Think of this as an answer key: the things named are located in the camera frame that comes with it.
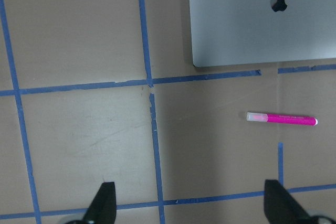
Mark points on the pink highlighter pen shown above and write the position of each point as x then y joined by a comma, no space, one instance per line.
281,119

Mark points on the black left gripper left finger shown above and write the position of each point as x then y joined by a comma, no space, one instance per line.
103,208

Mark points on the silver closed laptop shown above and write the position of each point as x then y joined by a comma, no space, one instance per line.
237,32

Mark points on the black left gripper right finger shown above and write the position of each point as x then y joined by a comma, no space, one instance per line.
281,207

